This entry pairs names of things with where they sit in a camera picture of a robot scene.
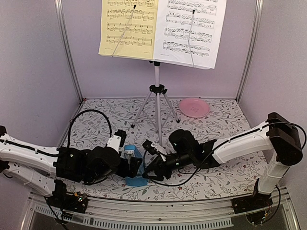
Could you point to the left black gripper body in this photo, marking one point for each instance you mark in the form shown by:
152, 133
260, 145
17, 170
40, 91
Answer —
123, 171

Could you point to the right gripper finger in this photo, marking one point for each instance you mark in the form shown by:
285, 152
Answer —
152, 169
153, 177

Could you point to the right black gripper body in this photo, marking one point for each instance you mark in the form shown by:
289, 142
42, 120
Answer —
167, 172

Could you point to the blue metronome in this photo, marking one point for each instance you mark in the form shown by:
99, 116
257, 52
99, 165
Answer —
138, 181

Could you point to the lilac music stand with tripod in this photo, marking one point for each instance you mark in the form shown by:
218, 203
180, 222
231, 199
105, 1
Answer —
159, 91

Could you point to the white sheet music page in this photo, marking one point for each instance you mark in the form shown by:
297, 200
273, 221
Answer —
188, 32

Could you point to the yellow sheet music page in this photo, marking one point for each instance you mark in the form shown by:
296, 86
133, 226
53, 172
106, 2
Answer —
128, 28

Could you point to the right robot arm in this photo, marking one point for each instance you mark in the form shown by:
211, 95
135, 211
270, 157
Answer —
275, 133

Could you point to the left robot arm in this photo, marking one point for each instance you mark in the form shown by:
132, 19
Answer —
44, 168

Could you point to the floral table mat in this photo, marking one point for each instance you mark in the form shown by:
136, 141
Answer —
227, 167

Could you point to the pink plate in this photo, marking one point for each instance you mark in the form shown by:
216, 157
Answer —
194, 107

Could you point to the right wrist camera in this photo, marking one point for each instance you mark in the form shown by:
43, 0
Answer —
155, 149

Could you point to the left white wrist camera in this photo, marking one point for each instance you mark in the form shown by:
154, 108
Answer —
117, 140

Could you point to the front aluminium rail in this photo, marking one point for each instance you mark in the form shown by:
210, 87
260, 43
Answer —
194, 206

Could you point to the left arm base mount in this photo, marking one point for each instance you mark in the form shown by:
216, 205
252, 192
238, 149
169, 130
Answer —
60, 198

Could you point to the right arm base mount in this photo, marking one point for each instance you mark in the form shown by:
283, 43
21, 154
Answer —
251, 202

